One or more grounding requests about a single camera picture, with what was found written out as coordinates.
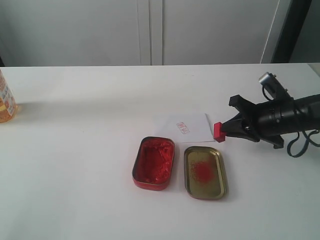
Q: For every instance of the gold tin lid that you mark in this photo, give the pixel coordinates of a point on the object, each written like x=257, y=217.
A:
x=204, y=173

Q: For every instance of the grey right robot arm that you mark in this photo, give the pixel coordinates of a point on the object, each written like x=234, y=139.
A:
x=268, y=121

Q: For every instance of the white cabinet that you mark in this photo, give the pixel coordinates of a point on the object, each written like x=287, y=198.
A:
x=139, y=32

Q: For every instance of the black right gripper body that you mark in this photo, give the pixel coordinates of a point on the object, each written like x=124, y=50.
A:
x=251, y=113

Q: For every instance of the red stamp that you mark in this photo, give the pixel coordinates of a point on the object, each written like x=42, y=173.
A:
x=218, y=135

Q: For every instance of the red ink paste tin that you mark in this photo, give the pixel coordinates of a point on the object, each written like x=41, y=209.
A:
x=153, y=165

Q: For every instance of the white paper sheet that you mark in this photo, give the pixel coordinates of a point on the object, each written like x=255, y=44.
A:
x=184, y=128

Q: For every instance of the orange translucent bottle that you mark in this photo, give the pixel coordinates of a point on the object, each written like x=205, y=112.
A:
x=8, y=106

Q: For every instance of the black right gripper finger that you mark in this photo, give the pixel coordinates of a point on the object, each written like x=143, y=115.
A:
x=243, y=134
x=235, y=124

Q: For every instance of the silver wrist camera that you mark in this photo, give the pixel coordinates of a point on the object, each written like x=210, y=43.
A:
x=272, y=89

